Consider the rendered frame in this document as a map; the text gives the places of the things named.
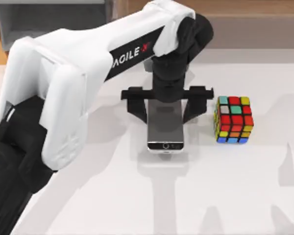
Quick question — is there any silver and black smartphone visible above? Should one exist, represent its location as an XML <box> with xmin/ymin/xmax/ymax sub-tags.
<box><xmin>147</xmin><ymin>98</ymin><xmax>186</xmax><ymax>155</ymax></box>

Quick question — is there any pale grey rounded box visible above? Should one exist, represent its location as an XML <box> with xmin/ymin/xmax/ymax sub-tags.
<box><xmin>144</xmin><ymin>58</ymin><xmax>154</xmax><ymax>73</ymax></box>

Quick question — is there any multicoloured puzzle cube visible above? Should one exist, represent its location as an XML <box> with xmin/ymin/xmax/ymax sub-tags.
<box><xmin>214</xmin><ymin>95</ymin><xmax>254</xmax><ymax>144</ymax></box>

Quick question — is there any grey cabinet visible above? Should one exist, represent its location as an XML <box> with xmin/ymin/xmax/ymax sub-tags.
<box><xmin>0</xmin><ymin>0</ymin><xmax>147</xmax><ymax>51</ymax></box>

